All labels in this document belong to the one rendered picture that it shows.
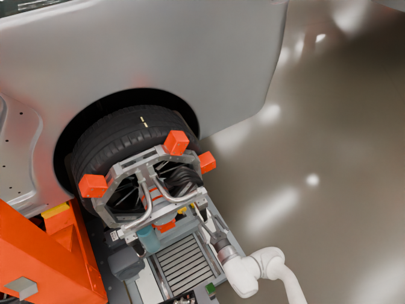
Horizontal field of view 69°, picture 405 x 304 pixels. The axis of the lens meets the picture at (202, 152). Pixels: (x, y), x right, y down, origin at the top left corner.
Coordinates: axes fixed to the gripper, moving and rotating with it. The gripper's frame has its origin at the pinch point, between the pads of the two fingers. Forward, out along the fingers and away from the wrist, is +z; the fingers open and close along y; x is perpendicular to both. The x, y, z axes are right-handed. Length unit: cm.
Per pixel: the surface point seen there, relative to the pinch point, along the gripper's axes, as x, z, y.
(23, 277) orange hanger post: 35, -6, -67
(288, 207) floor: -83, 7, 74
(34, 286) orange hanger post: 27, -7, -68
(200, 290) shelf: -38.0, -21.9, -16.2
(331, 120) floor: -83, 59, 165
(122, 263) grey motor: -42, 14, -50
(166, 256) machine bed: -77, 17, -26
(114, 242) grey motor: -40, 27, -49
